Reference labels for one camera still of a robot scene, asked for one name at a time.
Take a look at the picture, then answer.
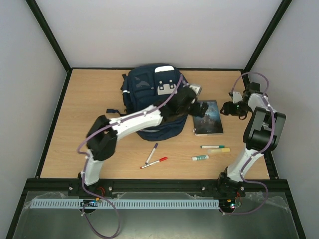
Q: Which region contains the dark blue fantasy book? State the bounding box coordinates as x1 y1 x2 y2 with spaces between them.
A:
193 100 224 136

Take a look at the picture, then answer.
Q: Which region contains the navy blue student backpack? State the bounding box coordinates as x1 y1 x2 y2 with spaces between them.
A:
120 63 187 141

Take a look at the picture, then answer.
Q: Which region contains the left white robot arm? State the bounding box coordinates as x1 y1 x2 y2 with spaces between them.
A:
76 84 208 197

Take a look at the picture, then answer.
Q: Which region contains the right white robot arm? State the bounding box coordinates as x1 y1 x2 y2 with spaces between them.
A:
216 83 286 197

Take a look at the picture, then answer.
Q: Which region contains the teal capped marker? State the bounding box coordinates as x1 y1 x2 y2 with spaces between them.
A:
200 145 225 149

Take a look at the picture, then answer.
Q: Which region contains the yellow capped glue stick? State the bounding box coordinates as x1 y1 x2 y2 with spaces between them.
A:
207 147 230 154

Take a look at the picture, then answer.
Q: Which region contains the green white glue stick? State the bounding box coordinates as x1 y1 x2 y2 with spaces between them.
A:
191 155 209 161

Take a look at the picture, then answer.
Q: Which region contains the purple capped marker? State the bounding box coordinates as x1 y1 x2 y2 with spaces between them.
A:
145 143 158 165

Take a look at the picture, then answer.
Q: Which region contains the red capped marker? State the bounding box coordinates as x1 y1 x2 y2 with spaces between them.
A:
140 157 168 169

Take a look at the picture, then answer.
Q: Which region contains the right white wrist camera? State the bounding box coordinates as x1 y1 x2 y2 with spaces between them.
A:
229 91 242 104

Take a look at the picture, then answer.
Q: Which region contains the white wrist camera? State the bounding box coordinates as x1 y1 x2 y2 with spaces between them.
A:
229 91 242 104
189 84 202 96

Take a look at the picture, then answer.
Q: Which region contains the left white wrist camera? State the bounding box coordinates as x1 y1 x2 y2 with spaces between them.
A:
189 84 202 96

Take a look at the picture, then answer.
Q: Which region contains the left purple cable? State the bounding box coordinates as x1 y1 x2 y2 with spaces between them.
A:
76 74 188 239

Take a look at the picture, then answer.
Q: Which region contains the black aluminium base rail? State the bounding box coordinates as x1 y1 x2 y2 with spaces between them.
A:
24 178 290 200

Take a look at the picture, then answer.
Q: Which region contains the grey slotted cable duct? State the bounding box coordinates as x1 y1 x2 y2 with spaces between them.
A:
30 199 220 210

